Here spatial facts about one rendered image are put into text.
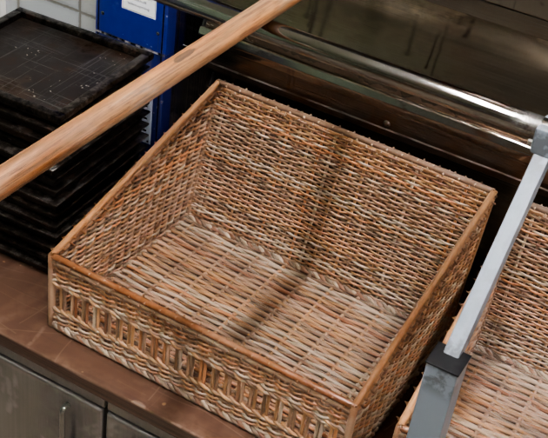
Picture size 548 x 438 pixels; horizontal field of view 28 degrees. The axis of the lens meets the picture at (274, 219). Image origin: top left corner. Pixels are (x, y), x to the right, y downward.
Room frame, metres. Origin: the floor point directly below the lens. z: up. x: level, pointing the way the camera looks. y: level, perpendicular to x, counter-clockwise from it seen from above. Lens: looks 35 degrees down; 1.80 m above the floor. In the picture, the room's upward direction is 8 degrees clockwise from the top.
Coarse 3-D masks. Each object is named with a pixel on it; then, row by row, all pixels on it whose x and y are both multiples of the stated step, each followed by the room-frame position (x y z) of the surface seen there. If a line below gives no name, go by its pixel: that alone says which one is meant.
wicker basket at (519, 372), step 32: (544, 224) 1.46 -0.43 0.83; (512, 256) 1.46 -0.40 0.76; (544, 256) 1.44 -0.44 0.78; (512, 288) 1.44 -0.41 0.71; (544, 288) 1.43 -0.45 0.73; (480, 320) 1.40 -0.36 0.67; (512, 320) 1.42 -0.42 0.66; (480, 352) 1.41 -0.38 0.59; (512, 352) 1.40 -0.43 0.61; (544, 352) 1.39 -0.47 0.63; (480, 384) 1.33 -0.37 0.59; (512, 384) 1.34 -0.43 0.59; (544, 384) 1.35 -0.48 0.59; (480, 416) 1.25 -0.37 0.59; (512, 416) 1.27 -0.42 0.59; (544, 416) 1.27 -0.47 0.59
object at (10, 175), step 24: (264, 0) 1.33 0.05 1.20; (288, 0) 1.36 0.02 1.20; (240, 24) 1.26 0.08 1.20; (264, 24) 1.31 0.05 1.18; (192, 48) 1.17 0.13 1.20; (216, 48) 1.20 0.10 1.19; (168, 72) 1.11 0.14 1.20; (192, 72) 1.15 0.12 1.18; (120, 96) 1.04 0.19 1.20; (144, 96) 1.06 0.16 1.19; (72, 120) 0.98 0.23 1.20; (96, 120) 0.99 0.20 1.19; (120, 120) 1.03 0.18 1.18; (48, 144) 0.93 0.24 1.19; (72, 144) 0.95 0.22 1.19; (0, 168) 0.88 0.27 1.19; (24, 168) 0.89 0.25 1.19; (48, 168) 0.92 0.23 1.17; (0, 192) 0.85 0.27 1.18
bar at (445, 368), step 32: (160, 0) 1.39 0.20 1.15; (192, 0) 1.37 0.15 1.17; (256, 32) 1.33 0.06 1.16; (288, 32) 1.31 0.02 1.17; (352, 64) 1.27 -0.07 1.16; (384, 64) 1.26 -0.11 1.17; (448, 96) 1.21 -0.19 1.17; (480, 96) 1.20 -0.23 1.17; (512, 128) 1.17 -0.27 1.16; (544, 128) 1.15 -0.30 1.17; (544, 160) 1.14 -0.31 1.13; (512, 224) 1.09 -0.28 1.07; (480, 288) 1.03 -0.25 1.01; (448, 352) 0.98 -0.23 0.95; (448, 384) 0.94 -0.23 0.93; (416, 416) 0.96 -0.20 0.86; (448, 416) 0.96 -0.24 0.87
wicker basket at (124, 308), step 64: (192, 128) 1.67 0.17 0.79; (320, 128) 1.65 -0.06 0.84; (128, 192) 1.50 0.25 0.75; (192, 192) 1.69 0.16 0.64; (256, 192) 1.65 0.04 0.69; (320, 192) 1.60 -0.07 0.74; (384, 192) 1.57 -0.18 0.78; (448, 192) 1.53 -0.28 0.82; (64, 256) 1.35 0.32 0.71; (128, 256) 1.51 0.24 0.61; (192, 256) 1.56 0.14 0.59; (256, 256) 1.59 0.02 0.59; (320, 256) 1.57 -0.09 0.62; (384, 256) 1.53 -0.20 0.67; (448, 256) 1.36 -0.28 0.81; (64, 320) 1.32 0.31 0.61; (128, 320) 1.26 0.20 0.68; (192, 320) 1.38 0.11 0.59; (256, 320) 1.41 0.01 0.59; (320, 320) 1.43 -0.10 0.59; (384, 320) 1.46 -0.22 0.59; (448, 320) 1.43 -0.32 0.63; (192, 384) 1.21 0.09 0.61; (256, 384) 1.16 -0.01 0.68; (320, 384) 1.27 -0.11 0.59; (384, 384) 1.19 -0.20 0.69
